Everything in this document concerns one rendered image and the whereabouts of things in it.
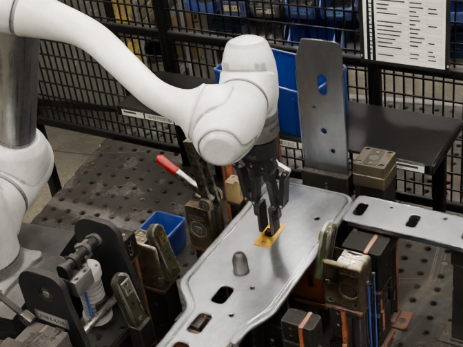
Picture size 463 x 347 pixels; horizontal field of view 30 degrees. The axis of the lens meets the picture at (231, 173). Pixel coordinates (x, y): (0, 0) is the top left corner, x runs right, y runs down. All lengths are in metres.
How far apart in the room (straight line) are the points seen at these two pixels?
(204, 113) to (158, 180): 1.18
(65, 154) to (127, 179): 1.63
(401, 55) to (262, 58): 0.62
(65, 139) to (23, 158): 2.26
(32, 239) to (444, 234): 1.07
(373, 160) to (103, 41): 0.68
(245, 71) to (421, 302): 0.81
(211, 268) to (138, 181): 0.91
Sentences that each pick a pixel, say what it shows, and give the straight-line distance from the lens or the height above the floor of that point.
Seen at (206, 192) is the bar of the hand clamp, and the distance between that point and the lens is 1.86.
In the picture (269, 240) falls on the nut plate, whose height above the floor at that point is 1.00.
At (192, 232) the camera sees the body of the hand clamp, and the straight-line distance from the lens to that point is 1.94.
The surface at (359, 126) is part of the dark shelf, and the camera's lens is 2.15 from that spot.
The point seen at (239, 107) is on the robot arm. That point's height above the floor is 1.42.
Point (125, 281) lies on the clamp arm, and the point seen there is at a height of 1.09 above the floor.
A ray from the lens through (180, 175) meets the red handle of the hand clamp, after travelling 1.89.
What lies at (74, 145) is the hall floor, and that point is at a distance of 4.35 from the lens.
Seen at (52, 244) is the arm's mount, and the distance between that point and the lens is 2.29.
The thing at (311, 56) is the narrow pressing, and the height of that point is 1.30.
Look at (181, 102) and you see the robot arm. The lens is 1.52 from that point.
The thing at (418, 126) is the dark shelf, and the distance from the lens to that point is 2.14.
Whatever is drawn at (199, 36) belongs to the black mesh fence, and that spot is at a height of 1.15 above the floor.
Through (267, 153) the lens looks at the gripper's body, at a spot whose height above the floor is 1.23.
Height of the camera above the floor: 2.14
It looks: 33 degrees down
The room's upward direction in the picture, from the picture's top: 8 degrees counter-clockwise
